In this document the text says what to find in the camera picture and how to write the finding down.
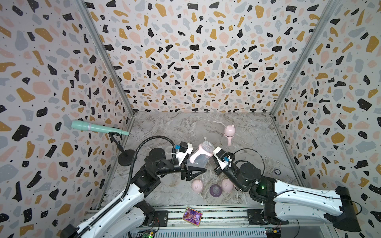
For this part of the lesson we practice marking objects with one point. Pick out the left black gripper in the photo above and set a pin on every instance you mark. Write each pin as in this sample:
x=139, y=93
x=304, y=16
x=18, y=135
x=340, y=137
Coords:
x=185, y=171

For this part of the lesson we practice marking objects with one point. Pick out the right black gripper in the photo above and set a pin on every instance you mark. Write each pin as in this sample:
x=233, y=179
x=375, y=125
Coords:
x=222, y=172

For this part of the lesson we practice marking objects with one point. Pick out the small clear baby bottle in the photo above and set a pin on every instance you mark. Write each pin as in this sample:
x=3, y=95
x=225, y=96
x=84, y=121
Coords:
x=201, y=156

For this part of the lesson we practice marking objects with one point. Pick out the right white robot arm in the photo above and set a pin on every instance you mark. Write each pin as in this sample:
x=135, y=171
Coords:
x=283, y=201

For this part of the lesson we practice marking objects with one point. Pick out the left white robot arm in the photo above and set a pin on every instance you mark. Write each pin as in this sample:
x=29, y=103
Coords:
x=130, y=210

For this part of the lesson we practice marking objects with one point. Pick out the pink bottle cap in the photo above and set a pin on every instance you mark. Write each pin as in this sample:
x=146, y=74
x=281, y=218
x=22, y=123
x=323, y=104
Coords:
x=227, y=186
x=197, y=186

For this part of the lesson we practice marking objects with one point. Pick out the colourful holographic card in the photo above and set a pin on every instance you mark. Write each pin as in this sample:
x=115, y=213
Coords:
x=192, y=216

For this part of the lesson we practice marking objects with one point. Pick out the black microphone stand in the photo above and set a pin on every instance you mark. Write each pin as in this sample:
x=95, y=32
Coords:
x=126, y=156

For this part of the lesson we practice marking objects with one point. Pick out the mint green microphone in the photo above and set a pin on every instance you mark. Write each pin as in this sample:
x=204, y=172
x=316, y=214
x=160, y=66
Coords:
x=85, y=126

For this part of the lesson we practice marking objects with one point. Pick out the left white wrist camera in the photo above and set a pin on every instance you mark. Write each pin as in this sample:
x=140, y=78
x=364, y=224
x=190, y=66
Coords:
x=182, y=151

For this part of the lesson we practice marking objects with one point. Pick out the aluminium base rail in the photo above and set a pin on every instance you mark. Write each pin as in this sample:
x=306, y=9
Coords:
x=218, y=221

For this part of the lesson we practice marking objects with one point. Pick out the right corner aluminium post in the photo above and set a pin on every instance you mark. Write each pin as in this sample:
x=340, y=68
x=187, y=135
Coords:
x=317, y=33

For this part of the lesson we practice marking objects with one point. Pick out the corner aluminium post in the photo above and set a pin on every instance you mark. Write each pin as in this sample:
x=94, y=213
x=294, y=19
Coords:
x=84, y=13
x=317, y=33

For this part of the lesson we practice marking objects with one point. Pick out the left corner aluminium post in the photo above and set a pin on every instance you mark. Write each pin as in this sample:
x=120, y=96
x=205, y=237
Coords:
x=84, y=13

